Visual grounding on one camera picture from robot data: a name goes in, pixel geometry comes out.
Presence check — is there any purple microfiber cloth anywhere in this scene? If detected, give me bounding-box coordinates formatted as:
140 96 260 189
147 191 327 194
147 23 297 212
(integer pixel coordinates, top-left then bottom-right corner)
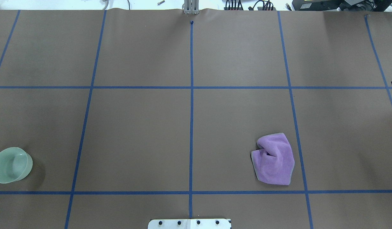
251 132 295 185

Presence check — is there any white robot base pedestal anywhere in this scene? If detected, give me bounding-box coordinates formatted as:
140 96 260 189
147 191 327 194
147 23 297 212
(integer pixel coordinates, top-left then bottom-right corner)
148 219 232 229

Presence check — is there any mint green bowl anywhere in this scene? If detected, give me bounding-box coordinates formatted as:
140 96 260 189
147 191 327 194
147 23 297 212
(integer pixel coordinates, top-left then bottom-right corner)
0 147 33 184

